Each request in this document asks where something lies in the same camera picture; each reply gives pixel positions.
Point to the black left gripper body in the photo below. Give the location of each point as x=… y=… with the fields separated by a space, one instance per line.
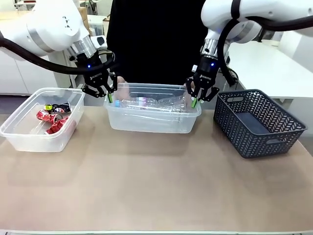
x=94 y=71

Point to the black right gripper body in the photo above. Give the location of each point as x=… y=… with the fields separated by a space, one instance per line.
x=206 y=71

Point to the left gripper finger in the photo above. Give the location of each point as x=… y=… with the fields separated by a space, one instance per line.
x=114 y=84
x=94 y=91

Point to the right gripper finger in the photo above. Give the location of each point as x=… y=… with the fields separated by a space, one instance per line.
x=193 y=91
x=210 y=94

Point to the clear crushed plastic bottle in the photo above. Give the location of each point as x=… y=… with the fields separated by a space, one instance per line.
x=174 y=102

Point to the clear plastic container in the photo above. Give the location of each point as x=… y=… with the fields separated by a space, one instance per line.
x=151 y=122
x=39 y=143

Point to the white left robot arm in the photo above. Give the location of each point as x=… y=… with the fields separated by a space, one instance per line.
x=49 y=27

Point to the dark grey woven basket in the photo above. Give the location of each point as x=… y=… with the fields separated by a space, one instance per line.
x=256 y=127

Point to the person's right hand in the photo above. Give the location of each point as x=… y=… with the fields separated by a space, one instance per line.
x=123 y=88

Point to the person's left hand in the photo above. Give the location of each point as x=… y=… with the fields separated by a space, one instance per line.
x=187 y=99

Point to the clear bottle with blue cap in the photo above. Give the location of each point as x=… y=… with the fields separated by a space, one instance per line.
x=121 y=103

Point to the clear bottle with pink cap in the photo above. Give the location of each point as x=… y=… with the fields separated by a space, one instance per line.
x=144 y=99

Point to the black crushed soda can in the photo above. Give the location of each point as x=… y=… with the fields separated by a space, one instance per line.
x=62 y=107

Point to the clear storage bin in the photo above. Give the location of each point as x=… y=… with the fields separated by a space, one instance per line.
x=97 y=25

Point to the person's black torso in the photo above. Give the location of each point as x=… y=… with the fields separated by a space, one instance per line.
x=156 y=36

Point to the plain white desk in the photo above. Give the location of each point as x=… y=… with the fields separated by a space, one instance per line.
x=269 y=66

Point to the wooden topped white cabinet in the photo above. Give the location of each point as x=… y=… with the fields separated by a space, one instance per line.
x=29 y=76

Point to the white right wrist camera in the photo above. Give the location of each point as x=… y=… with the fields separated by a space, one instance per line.
x=194 y=68

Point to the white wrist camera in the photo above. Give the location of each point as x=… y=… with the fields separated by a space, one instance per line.
x=194 y=68
x=102 y=40

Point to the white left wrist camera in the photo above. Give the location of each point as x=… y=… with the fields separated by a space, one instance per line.
x=102 y=40

